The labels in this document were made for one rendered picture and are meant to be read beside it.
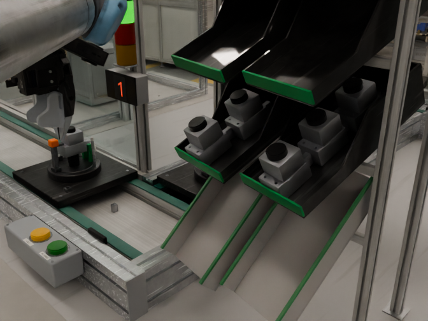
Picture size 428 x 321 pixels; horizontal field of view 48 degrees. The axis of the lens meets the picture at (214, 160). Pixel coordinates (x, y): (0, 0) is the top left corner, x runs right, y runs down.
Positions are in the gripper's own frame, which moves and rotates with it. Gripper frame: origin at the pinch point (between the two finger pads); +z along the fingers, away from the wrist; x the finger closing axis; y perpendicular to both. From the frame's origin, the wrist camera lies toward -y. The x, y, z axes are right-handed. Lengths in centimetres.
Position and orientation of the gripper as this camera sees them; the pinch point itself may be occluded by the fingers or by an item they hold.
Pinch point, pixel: (64, 131)
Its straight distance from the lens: 88.1
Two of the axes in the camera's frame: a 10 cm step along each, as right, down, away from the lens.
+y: -6.9, 3.0, -6.6
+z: 0.0, 9.1, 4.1
